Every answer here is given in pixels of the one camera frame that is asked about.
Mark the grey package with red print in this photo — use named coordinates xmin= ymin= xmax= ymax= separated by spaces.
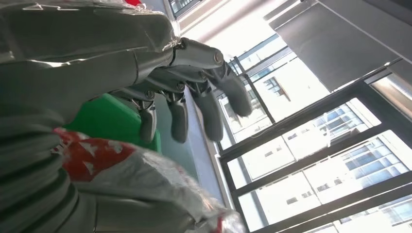
xmin=52 ymin=127 xmax=249 ymax=233

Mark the green conveyor belt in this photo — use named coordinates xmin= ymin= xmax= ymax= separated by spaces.
xmin=64 ymin=93 xmax=162 ymax=154

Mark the black window frame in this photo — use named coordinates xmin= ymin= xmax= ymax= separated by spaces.
xmin=167 ymin=0 xmax=412 ymax=233

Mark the grey roller blind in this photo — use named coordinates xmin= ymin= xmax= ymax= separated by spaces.
xmin=270 ymin=0 xmax=412 ymax=93

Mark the white building outside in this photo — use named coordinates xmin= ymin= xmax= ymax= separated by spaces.
xmin=222 ymin=33 xmax=412 ymax=233

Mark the ribbed grey left arm sleeve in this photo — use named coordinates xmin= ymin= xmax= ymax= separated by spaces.
xmin=0 ymin=107 xmax=129 ymax=233

